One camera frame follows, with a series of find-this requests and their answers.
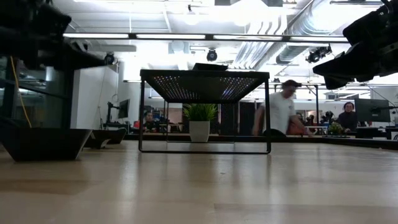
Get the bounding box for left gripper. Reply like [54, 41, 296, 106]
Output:
[30, 0, 106, 70]

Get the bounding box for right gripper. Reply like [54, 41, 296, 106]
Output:
[312, 0, 398, 90]

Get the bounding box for black wavy square mini plate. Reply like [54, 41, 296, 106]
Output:
[91, 128, 127, 145]
[0, 126, 93, 162]

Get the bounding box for black ceiling track light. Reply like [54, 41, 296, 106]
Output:
[305, 45, 333, 64]

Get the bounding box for person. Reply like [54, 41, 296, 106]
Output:
[142, 111, 159, 133]
[252, 79, 313, 137]
[336, 101, 358, 133]

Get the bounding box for black computer monitor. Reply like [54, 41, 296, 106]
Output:
[118, 98, 131, 119]
[354, 98, 392, 123]

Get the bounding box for dark glass cabinet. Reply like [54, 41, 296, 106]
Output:
[0, 65, 75, 129]

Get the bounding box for small green desk plant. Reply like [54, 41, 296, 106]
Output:
[328, 122, 343, 135]

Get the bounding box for overhead light bar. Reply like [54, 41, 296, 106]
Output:
[62, 32, 349, 44]

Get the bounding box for black office chair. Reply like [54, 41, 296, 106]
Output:
[263, 128, 286, 138]

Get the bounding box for black room divider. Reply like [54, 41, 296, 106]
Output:
[219, 101, 265, 136]

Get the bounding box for black perforated metal rack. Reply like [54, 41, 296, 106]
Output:
[138, 68, 272, 154]

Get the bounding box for green plant in white pot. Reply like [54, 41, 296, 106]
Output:
[185, 103, 219, 143]

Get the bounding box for black aluminium table frame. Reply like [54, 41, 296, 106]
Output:
[123, 132, 398, 151]

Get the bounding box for yellow extension cord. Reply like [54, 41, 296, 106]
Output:
[9, 55, 33, 128]

